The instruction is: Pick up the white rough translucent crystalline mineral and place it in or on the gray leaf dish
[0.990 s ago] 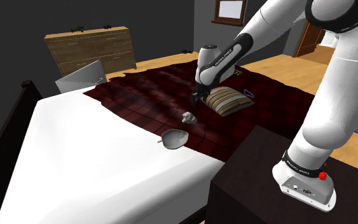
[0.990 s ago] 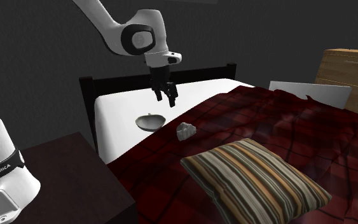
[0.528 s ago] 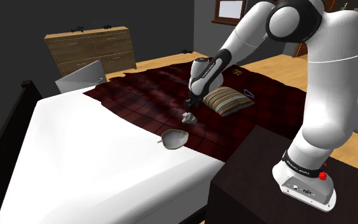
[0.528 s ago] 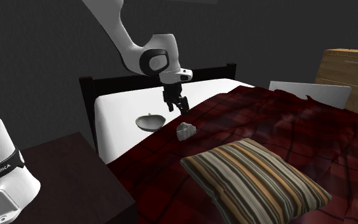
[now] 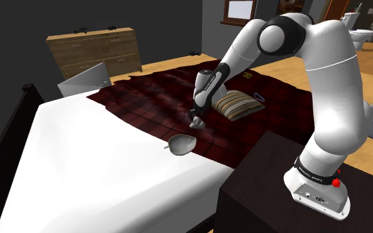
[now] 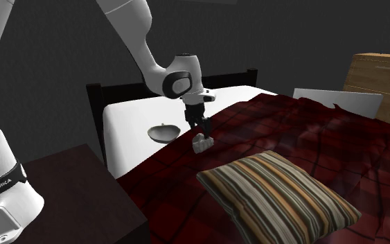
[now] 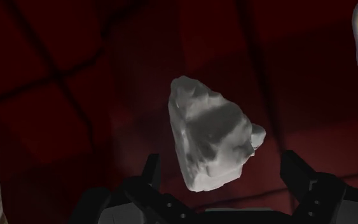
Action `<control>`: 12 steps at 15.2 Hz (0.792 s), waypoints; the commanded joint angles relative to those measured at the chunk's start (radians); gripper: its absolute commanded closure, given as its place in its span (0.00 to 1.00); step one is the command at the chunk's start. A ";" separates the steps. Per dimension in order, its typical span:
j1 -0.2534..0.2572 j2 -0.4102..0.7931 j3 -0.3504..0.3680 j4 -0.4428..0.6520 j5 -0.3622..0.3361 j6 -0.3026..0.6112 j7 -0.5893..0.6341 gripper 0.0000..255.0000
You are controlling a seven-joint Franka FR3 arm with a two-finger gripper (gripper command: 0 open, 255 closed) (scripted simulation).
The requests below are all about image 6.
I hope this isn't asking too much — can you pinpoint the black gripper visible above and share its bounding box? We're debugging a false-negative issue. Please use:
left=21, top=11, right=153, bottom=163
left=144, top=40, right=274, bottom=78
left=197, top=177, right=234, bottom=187
left=184, top=102, right=213, bottom=140

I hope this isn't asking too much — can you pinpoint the small white figure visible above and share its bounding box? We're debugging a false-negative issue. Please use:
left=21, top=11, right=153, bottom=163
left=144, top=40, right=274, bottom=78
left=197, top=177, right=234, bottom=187
left=192, top=132, right=215, bottom=155

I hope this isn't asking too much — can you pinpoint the grey bowl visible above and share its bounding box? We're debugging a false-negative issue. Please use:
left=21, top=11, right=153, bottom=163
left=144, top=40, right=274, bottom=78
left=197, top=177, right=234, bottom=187
left=147, top=123, right=181, bottom=144

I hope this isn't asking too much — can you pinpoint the dark-framed bed with white mattress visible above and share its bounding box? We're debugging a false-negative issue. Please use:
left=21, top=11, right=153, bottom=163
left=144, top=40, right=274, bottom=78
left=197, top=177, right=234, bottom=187
left=85, top=68, right=278, bottom=180

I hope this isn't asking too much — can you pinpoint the dark red plaid blanket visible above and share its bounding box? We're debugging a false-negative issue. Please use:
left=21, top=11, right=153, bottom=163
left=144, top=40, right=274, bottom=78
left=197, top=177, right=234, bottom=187
left=116, top=93, right=390, bottom=244

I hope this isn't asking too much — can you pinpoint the brown striped pillow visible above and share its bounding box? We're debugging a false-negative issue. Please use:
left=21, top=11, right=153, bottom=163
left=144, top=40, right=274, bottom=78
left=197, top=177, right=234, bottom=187
left=196, top=150, right=363, bottom=244

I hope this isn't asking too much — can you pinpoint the dark red robot stand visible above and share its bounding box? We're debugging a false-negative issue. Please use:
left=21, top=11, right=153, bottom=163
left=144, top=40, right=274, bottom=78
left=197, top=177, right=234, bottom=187
left=13, top=143, right=149, bottom=244

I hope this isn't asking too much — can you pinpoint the light wooden chest of drawers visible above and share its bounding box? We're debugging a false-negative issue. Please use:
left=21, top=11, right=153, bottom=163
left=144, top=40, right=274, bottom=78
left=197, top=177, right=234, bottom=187
left=342, top=52, right=390, bottom=132

